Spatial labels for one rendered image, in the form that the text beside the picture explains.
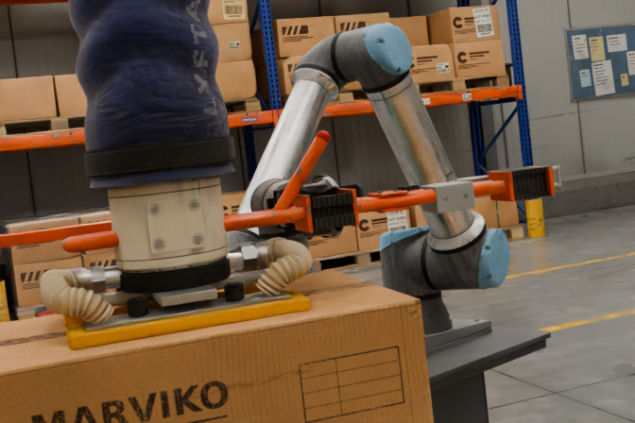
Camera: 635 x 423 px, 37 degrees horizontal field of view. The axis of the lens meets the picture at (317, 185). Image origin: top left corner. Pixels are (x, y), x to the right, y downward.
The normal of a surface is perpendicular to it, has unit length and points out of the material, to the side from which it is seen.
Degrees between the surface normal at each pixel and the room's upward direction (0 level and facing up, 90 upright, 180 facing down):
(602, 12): 90
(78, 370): 90
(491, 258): 93
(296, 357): 90
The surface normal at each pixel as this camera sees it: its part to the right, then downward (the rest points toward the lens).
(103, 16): -0.61, -0.24
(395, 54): 0.73, -0.19
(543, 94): 0.36, 0.01
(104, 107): -0.53, -0.02
